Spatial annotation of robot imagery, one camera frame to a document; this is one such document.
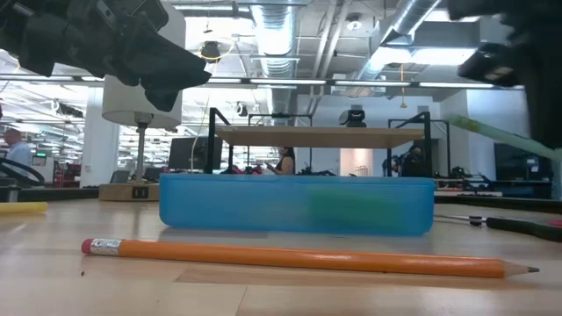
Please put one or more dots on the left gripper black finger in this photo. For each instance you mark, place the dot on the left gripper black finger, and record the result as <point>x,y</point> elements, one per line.
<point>164,98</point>
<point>171,66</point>

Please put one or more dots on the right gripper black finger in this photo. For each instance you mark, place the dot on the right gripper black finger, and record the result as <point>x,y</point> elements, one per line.
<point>546,105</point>

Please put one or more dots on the green translucent pen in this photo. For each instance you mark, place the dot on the green translucent pen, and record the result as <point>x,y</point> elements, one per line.
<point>500,136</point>

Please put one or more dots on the blue translucent plastic pencil case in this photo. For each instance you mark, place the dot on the blue translucent plastic pencil case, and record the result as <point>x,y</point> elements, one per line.
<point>241,204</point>

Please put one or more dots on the yellow highlighter pen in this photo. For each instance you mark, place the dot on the yellow highlighter pen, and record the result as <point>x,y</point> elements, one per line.
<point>22,207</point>

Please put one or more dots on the orange pencil with pink eraser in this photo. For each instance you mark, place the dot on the orange pencil with pink eraser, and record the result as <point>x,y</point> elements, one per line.
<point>307,260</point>

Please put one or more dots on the green yellow crayon box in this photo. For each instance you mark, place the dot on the green yellow crayon box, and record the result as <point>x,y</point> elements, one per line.
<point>351,208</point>

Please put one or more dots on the table lamp with wooden base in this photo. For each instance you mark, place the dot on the table lamp with wooden base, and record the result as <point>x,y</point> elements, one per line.
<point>131,109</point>

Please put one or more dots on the black computer monitor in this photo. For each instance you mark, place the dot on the black computer monitor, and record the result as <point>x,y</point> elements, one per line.
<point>184,153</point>

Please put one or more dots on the black display screen on stand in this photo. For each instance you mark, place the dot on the black display screen on stand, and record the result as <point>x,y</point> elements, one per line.
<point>518,167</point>

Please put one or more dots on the person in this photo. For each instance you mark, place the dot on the person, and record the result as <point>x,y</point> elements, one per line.
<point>17,153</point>
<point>285,162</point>
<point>415,162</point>

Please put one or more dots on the black ceiling camera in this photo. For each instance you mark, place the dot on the black ceiling camera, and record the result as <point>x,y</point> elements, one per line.
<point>211,52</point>

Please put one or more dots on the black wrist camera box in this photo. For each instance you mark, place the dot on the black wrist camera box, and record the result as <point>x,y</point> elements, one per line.
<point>487,66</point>

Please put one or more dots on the silver ventilation duct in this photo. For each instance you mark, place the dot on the silver ventilation duct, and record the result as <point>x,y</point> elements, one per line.
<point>274,44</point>

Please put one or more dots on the wooden shelf with black frame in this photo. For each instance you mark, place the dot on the wooden shelf with black frame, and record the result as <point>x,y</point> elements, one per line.
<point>316,137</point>

